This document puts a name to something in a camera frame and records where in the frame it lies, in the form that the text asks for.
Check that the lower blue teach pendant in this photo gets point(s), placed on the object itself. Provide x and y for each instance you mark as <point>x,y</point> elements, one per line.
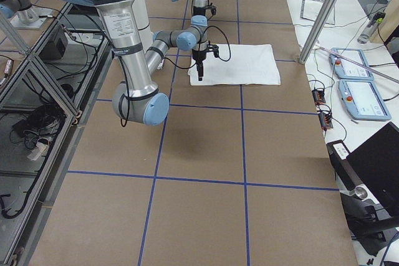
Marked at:
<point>363,100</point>

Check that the aluminium frame post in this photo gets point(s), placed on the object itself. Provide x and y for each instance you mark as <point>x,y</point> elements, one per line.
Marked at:
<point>317,28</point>

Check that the aluminium frame rail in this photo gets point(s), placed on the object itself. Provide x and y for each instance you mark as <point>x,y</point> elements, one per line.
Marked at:
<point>44,103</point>

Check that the small electronics board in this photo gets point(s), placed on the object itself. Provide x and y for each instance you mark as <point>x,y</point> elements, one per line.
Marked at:
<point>325,120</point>
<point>318,96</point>

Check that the black framed sheet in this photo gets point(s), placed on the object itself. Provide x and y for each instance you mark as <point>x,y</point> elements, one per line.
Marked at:
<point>310,9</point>

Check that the upper blue teach pendant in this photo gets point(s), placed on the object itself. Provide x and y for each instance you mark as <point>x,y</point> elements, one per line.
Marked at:
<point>345,69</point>

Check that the white long-sleeve printed shirt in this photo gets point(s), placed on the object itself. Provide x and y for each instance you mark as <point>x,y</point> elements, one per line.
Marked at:
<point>238,65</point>

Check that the black laptop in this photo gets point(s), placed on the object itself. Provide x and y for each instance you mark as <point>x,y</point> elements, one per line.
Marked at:
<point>374,163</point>

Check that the blue teach pendant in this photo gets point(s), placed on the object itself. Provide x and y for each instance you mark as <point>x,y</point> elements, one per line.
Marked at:
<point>363,100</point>
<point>345,69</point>

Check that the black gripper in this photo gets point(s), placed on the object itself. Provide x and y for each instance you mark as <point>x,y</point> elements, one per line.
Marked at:
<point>198,55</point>
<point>199,11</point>

